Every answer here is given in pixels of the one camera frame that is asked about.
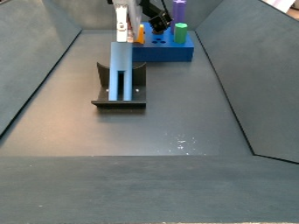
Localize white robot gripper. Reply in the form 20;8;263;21
108;0;141;43

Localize light blue forked peg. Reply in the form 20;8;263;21
108;42;132;101

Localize dark blue peg board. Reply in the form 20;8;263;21
133;22;193;62

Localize black regrasp fixture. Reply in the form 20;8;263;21
91;62;145;109

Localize orange peg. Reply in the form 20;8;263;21
135;24;145;45

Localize purple star peg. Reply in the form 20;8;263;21
171;0;187;32

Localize green hexagon peg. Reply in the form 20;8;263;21
173;23;188;44

